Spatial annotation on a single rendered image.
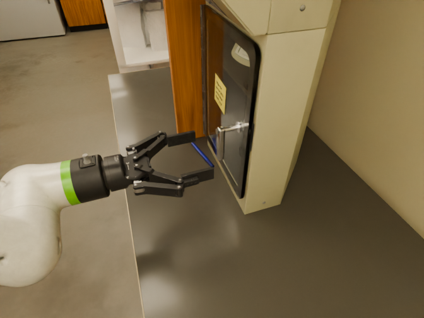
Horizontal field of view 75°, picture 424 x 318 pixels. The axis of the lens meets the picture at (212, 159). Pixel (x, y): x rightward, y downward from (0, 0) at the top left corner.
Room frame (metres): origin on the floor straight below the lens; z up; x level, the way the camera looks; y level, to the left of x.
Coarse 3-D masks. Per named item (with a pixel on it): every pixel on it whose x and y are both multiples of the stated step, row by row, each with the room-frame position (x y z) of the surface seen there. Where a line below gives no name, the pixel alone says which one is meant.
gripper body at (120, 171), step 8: (104, 160) 0.41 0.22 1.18; (112, 160) 0.41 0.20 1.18; (120, 160) 0.41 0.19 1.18; (128, 160) 0.44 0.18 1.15; (144, 160) 0.44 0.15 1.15; (104, 168) 0.39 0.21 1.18; (112, 168) 0.40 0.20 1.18; (120, 168) 0.40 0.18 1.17; (128, 168) 0.42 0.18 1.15; (112, 176) 0.38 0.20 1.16; (120, 176) 0.39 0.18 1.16; (128, 176) 0.40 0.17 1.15; (136, 176) 0.39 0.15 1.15; (144, 176) 0.41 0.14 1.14; (112, 184) 0.38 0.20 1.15; (120, 184) 0.38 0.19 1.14; (128, 184) 0.39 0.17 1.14
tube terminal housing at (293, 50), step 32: (288, 0) 0.47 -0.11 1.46; (320, 0) 0.48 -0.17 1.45; (288, 32) 0.47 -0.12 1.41; (320, 32) 0.49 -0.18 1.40; (288, 64) 0.47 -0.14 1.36; (320, 64) 0.57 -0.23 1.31; (256, 96) 0.47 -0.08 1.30; (288, 96) 0.48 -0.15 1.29; (256, 128) 0.46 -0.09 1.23; (288, 128) 0.48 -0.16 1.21; (256, 160) 0.46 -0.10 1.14; (288, 160) 0.49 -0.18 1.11; (256, 192) 0.47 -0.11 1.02
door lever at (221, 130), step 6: (222, 126) 0.49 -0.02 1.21; (228, 126) 0.50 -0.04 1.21; (234, 126) 0.50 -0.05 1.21; (240, 126) 0.49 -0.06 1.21; (216, 132) 0.48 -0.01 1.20; (222, 132) 0.48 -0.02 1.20; (222, 138) 0.48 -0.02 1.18; (222, 144) 0.48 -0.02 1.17; (216, 150) 0.49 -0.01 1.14; (222, 150) 0.48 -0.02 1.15; (216, 156) 0.49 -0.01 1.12; (222, 156) 0.48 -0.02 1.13
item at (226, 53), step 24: (216, 24) 0.65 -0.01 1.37; (216, 48) 0.65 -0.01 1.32; (240, 48) 0.52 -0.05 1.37; (216, 72) 0.64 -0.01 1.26; (240, 72) 0.51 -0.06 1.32; (240, 96) 0.51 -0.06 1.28; (216, 120) 0.64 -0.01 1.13; (240, 120) 0.50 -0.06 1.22; (216, 144) 0.64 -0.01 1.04; (240, 144) 0.49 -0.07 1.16; (240, 168) 0.48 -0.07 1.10; (240, 192) 0.46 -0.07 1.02
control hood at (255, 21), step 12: (216, 0) 0.48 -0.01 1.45; (228, 0) 0.43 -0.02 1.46; (240, 0) 0.44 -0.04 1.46; (252, 0) 0.45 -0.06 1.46; (264, 0) 0.45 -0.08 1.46; (228, 12) 0.47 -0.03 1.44; (240, 12) 0.44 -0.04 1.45; (252, 12) 0.45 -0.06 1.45; (264, 12) 0.45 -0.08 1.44; (240, 24) 0.46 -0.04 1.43; (252, 24) 0.45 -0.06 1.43; (264, 24) 0.45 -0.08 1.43
